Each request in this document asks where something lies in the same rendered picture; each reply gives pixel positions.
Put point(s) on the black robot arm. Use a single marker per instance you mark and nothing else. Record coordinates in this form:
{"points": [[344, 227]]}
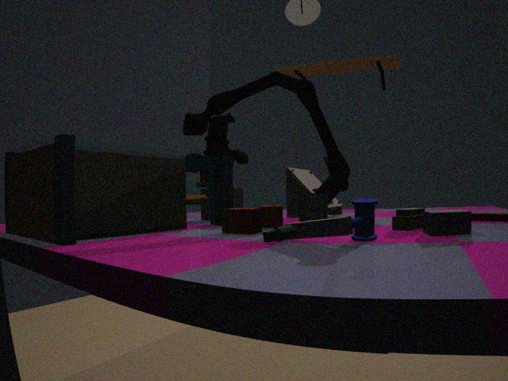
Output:
{"points": [[197, 124]]}

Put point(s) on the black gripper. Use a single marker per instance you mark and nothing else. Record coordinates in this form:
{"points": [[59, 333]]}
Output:
{"points": [[215, 146]]}

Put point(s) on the red flat bar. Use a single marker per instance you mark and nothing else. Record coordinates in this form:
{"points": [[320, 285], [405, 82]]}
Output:
{"points": [[489, 217]]}

